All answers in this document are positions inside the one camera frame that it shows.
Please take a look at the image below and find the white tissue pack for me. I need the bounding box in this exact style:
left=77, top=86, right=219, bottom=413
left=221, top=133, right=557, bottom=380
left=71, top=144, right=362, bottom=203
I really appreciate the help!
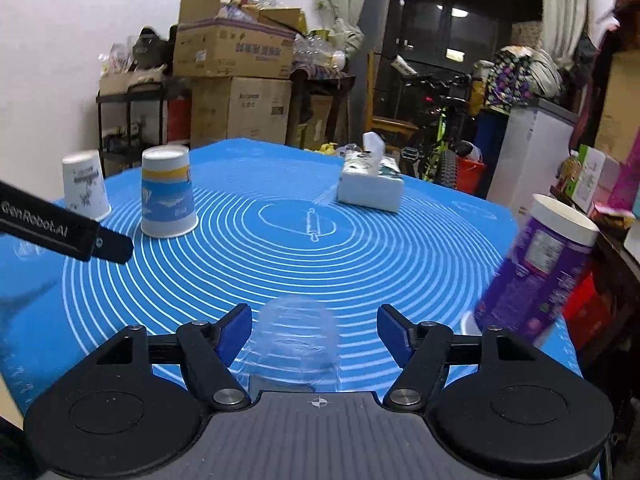
left=337, top=131, right=405, bottom=214

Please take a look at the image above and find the dark bag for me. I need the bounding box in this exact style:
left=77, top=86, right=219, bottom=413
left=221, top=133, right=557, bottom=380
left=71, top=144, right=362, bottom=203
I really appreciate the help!
left=130, top=26, right=174, bottom=72

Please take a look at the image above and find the tall brown cardboard sheet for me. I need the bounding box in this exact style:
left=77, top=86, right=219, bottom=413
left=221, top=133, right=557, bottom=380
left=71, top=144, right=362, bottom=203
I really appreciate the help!
left=594, top=49, right=640, bottom=162

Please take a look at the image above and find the pile of clear plastic bottles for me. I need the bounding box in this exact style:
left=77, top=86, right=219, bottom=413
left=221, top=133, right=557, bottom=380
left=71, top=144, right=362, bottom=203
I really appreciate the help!
left=292, top=29, right=347, bottom=69

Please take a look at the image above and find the blue silicone baking mat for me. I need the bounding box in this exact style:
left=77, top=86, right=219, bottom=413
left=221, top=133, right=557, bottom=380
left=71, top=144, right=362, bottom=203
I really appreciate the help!
left=0, top=137, right=584, bottom=480

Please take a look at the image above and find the flat cardboard box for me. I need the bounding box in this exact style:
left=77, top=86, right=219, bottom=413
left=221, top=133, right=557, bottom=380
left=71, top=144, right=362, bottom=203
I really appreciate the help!
left=98, top=67, right=166, bottom=96

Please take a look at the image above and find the black shelf rack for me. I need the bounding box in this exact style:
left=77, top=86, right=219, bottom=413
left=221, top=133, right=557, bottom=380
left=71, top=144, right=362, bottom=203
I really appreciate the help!
left=95, top=86, right=194, bottom=179

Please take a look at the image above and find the red box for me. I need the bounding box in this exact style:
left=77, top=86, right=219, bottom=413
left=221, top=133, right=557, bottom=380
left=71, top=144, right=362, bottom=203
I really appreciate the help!
left=167, top=97, right=194, bottom=144

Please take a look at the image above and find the black and green bicycle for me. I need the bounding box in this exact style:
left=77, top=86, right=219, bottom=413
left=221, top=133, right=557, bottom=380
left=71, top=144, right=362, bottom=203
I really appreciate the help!
left=391, top=54, right=482, bottom=187

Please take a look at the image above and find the white and blue paper cup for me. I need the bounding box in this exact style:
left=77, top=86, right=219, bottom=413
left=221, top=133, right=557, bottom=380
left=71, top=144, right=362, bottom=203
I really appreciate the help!
left=139, top=144, right=200, bottom=238

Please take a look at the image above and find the white and green carton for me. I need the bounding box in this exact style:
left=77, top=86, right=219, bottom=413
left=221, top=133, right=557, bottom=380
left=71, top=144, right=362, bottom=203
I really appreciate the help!
left=569, top=143, right=621, bottom=212

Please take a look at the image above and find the red bucket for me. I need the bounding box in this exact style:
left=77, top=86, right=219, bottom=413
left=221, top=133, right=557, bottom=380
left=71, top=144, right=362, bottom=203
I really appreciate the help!
left=452, top=154, right=486, bottom=196

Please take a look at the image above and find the clear plastic cup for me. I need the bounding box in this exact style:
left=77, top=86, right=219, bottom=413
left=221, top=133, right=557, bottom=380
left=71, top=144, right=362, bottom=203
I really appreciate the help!
left=239, top=297, right=344, bottom=394

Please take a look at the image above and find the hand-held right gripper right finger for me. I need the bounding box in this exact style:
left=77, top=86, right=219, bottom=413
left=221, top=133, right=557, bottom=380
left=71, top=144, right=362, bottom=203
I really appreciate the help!
left=376, top=304, right=543, bottom=409

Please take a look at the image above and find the pink carton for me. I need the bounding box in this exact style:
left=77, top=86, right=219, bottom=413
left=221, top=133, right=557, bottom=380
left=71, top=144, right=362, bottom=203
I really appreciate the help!
left=607, top=129, right=640, bottom=212

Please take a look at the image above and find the large closed cardboard box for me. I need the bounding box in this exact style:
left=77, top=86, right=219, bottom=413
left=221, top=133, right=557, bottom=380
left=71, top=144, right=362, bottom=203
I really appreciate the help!
left=189, top=75, right=294, bottom=149

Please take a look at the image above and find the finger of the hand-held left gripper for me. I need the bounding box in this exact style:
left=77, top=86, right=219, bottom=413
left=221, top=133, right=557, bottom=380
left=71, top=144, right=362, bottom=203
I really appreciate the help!
left=92, top=224, right=135, bottom=265

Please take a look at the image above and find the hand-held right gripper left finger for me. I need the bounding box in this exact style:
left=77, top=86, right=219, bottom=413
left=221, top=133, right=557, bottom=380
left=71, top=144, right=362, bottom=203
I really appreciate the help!
left=90, top=304, right=253, bottom=412

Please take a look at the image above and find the white paper cup grey print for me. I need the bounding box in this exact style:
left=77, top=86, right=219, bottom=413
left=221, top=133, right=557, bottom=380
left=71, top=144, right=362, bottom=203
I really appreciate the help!
left=61, top=149, right=112, bottom=221

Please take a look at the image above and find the tall purple cup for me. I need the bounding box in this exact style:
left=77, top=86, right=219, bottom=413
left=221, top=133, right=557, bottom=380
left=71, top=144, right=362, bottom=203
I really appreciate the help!
left=469, top=193, right=600, bottom=350

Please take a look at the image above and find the purple patterned cloth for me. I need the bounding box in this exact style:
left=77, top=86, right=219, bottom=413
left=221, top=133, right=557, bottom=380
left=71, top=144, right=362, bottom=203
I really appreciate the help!
left=482, top=44, right=547, bottom=112

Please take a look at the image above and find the dark glass door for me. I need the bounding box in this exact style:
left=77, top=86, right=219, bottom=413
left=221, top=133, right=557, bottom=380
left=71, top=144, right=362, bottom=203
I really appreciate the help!
left=372, top=0, right=514, bottom=127

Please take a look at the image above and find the open cardboard box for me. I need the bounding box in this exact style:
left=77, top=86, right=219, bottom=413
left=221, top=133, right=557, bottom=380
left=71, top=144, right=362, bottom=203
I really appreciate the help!
left=172, top=0, right=302, bottom=80

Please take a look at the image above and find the white chest freezer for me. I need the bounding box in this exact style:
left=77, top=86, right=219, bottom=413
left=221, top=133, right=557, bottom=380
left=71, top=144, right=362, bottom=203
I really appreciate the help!
left=487, top=97, right=581, bottom=219

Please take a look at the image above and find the dark side table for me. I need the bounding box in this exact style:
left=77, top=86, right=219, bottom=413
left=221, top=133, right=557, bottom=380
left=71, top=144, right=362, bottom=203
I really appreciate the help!
left=289, top=67, right=357, bottom=149

